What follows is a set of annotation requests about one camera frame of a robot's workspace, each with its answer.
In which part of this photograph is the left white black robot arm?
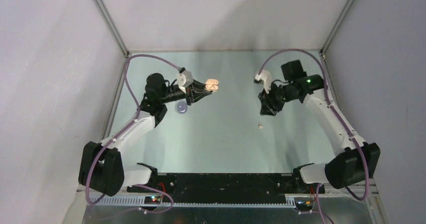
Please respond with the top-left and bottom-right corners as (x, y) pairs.
(78, 70), (219, 196)

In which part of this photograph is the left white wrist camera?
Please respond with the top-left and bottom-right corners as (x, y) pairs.
(176, 68), (194, 93)

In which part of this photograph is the beige earbud charging case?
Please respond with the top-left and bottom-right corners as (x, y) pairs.
(204, 79), (219, 92)

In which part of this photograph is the aluminium frame rail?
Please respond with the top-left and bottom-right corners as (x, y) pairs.
(77, 171), (380, 197)

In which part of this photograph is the purple earbud charging case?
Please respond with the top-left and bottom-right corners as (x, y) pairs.
(176, 101), (188, 114)

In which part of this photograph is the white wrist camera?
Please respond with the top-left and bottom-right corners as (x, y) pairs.
(176, 68), (194, 93)
(254, 70), (272, 94)

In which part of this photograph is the purple cable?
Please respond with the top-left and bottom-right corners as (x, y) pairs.
(84, 54), (185, 214)
(258, 49), (371, 224)

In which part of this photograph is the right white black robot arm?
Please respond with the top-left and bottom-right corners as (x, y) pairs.
(254, 60), (381, 193)

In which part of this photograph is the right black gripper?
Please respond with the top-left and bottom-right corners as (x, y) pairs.
(258, 81), (297, 117)

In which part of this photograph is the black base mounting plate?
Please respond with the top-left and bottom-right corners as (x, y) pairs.
(148, 173), (316, 204)

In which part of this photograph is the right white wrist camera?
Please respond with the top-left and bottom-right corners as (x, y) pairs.
(254, 70), (272, 94)

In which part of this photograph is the grey slotted cable duct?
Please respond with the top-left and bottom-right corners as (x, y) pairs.
(86, 195), (297, 209)

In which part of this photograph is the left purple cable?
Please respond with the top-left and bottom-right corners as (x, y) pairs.
(84, 54), (185, 214)

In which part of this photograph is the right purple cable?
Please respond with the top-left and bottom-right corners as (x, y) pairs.
(258, 49), (371, 224)

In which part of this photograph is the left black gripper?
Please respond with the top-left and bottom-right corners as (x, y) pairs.
(159, 78), (211, 105)

